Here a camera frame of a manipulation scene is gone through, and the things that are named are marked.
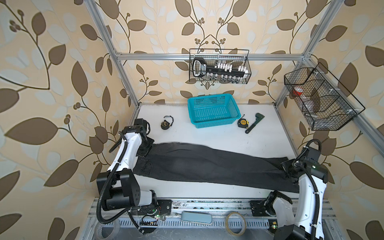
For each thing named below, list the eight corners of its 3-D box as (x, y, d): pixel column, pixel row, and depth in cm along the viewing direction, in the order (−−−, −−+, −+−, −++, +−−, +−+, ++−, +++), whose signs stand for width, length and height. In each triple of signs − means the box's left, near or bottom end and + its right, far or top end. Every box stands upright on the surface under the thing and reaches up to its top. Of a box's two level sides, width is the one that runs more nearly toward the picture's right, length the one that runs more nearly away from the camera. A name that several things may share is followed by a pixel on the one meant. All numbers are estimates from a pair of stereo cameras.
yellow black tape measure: (238, 128, 108) (239, 125, 105) (236, 117, 115) (237, 114, 112) (248, 128, 108) (249, 125, 105) (245, 117, 115) (246, 114, 112)
